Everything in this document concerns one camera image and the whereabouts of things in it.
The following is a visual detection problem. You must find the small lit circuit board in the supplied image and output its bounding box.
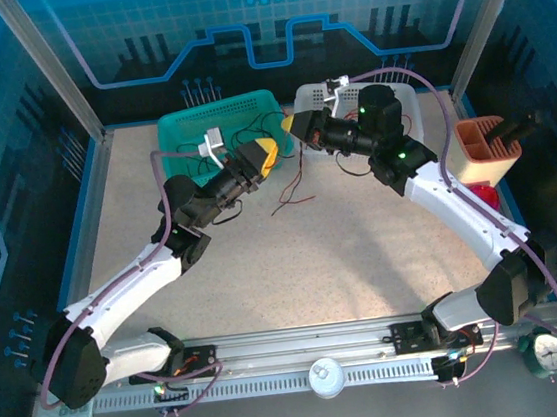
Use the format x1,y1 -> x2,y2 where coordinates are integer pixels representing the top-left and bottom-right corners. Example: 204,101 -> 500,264
433,347 -> 473,386
150,378 -> 191,405

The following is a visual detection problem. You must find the thin red cable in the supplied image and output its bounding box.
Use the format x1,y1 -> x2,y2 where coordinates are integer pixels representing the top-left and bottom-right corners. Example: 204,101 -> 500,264
271,148 -> 318,208

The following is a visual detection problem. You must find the white plastic basket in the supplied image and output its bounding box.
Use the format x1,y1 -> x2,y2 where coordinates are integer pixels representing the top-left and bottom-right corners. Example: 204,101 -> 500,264
291,70 -> 429,167

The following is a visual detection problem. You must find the teal plastic basket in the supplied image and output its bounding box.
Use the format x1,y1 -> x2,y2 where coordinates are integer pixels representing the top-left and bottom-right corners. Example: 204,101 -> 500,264
154,86 -> 299,190

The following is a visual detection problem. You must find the thin black cable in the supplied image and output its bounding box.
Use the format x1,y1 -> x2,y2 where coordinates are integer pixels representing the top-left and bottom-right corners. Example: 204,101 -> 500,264
227,111 -> 288,149
263,153 -> 310,218
174,136 -> 235,179

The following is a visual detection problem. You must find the white round cap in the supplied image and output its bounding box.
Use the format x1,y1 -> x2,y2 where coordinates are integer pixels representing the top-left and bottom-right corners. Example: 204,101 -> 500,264
305,355 -> 350,401

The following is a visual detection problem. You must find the pink plastic bowl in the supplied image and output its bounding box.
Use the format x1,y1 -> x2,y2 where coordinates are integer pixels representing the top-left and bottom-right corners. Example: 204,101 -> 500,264
470,181 -> 503,213

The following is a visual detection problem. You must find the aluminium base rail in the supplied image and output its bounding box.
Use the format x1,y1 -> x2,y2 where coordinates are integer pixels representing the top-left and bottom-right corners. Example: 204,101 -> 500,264
85,300 -> 527,395

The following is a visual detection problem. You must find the beige holder terracotta top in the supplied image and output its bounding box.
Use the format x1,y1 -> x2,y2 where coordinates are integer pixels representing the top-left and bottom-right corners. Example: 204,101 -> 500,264
449,112 -> 527,188

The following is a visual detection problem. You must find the white slotted cable duct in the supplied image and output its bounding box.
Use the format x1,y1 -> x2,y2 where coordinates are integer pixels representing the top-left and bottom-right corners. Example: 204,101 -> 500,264
90,354 -> 443,417

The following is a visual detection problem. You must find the green alarm clock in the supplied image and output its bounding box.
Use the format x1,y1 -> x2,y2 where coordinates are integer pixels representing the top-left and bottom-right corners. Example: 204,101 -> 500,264
516,327 -> 557,383

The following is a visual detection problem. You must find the aluminium frame post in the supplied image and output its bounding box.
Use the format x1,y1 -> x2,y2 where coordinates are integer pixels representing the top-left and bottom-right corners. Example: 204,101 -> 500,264
0,0 -> 111,150
437,0 -> 547,98

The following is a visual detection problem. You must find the black tool in holder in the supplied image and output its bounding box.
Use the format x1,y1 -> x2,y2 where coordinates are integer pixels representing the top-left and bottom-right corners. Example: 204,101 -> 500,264
486,109 -> 549,146

